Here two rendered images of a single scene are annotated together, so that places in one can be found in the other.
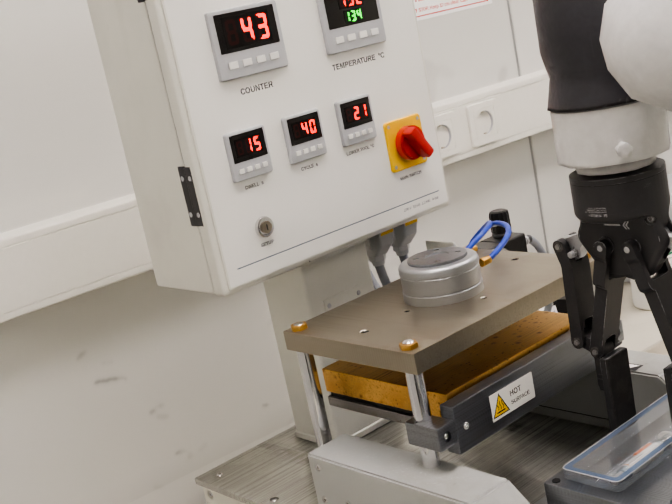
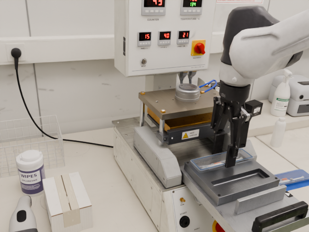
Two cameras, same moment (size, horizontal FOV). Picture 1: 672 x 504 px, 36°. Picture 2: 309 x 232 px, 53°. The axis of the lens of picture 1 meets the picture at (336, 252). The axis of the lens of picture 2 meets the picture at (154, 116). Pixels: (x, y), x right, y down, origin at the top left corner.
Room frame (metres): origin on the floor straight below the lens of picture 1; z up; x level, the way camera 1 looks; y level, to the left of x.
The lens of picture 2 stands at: (0.04, -0.19, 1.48)
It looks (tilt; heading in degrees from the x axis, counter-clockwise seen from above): 26 degrees down; 12
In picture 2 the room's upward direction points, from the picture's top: 3 degrees clockwise
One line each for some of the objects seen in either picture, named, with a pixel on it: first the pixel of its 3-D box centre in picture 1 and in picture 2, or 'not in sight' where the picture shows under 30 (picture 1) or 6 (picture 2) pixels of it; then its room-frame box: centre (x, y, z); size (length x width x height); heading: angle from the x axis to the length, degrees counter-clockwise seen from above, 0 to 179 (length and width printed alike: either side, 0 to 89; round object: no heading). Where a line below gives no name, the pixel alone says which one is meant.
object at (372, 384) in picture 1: (457, 332); (187, 109); (0.98, -0.10, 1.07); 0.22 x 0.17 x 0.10; 129
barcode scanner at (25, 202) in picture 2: not in sight; (22, 213); (0.65, 0.34, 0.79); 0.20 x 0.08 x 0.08; 36
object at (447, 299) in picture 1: (439, 308); (186, 100); (1.02, -0.09, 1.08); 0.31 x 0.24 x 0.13; 129
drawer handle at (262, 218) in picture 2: not in sight; (281, 217); (0.63, -0.37, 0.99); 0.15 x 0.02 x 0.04; 129
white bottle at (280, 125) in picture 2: not in sight; (278, 131); (1.42, -0.50, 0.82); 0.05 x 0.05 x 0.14
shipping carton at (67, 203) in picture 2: not in sight; (66, 202); (0.73, 0.23, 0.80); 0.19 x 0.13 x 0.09; 36
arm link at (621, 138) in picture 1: (604, 127); (238, 69); (0.84, -0.23, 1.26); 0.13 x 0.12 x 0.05; 128
